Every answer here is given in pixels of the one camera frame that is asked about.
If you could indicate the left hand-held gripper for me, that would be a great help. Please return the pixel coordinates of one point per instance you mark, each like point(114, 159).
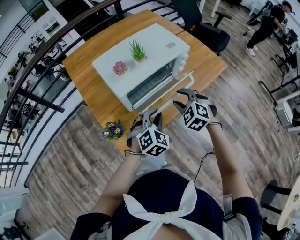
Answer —
point(153, 141)

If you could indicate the white toaster oven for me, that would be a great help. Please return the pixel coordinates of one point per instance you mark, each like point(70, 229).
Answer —
point(154, 39)

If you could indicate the pale round table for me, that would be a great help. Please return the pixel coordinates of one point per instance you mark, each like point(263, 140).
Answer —
point(289, 208)

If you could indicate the white oven door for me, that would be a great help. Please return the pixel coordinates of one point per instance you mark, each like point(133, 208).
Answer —
point(191, 80)

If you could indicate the pink succulent in white pot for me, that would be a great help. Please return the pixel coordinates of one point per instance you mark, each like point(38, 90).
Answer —
point(120, 68)

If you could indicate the person's navy top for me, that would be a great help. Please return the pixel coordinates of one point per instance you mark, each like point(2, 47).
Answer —
point(161, 187)

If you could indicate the black railing with brown handrail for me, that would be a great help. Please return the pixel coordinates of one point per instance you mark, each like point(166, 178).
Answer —
point(44, 104)

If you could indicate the person's left forearm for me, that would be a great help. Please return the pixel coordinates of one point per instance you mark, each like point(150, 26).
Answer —
point(117, 178)

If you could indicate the person's left hand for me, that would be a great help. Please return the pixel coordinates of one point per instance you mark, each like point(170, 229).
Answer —
point(135, 143)

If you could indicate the wooden table with white legs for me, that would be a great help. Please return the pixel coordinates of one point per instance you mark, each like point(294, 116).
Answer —
point(82, 77)

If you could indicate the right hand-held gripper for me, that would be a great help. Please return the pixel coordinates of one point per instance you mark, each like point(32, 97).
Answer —
point(197, 114)

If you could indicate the person's grey trousers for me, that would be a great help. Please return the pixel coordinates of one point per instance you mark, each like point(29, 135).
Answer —
point(152, 161)

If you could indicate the white tied scarf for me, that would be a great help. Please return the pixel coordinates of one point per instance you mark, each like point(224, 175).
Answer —
point(167, 216)

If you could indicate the white computer tower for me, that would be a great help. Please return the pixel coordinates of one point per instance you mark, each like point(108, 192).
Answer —
point(284, 113)

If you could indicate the purple flowers in white pot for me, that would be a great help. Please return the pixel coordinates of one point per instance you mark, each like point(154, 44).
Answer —
point(113, 130)

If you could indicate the black office chair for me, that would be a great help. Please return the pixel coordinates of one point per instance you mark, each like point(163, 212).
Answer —
point(211, 37)

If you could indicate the green succulent in white pot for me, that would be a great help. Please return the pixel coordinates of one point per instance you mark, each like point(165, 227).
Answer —
point(138, 52)

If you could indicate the person's right forearm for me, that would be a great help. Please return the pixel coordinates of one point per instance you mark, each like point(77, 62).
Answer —
point(222, 159)

